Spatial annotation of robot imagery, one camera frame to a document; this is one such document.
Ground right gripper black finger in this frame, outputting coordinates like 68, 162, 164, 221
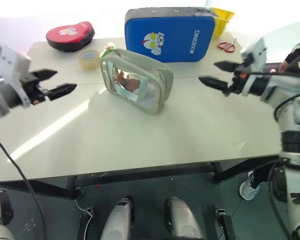
198, 76, 230, 92
213, 61, 238, 74

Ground thin white wire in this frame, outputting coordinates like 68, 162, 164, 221
74, 198, 95, 240

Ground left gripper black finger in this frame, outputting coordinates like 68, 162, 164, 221
48, 83, 78, 101
30, 69, 59, 82

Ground yellow plastic bin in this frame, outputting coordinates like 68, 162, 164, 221
209, 7, 236, 39

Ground transparent grey toiletry bag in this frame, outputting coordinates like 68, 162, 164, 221
99, 48, 175, 116

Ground person in black clothing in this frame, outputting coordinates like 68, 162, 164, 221
279, 33, 300, 76

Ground silver robot leg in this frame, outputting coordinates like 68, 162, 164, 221
164, 196, 206, 240
99, 197, 135, 240

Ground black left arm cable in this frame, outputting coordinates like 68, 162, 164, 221
0, 136, 46, 240

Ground red black punching mitt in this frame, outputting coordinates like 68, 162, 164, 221
45, 20, 96, 53

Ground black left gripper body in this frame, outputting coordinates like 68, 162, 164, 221
19, 71, 53, 105

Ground silver left robot leg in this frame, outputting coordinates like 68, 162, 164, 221
99, 197, 135, 240

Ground blue cartoon kick pad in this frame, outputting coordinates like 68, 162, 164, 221
124, 6, 217, 64

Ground white sneaker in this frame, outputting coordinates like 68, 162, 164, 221
239, 170, 264, 201

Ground black table frame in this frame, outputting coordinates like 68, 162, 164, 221
0, 161, 278, 201

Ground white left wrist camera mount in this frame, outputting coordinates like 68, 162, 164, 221
0, 45, 33, 109

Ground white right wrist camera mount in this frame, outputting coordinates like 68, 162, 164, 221
240, 37, 270, 98

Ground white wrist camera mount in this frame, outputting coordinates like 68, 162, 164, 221
240, 37, 270, 98
0, 45, 33, 109

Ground red handled scissors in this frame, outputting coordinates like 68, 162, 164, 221
216, 38, 238, 54

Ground small green red packet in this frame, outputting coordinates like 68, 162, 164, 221
101, 42, 117, 58

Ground silver right robot leg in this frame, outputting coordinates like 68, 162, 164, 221
164, 196, 206, 240

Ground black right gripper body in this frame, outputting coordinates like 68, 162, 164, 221
223, 62, 249, 97

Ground clear packing tape roll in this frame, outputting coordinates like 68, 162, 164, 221
77, 49, 101, 71

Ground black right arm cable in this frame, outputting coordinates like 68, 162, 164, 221
266, 159, 295, 238
249, 71, 300, 123

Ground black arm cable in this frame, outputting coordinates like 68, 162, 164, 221
266, 159, 295, 238
0, 136, 46, 240
249, 71, 300, 123

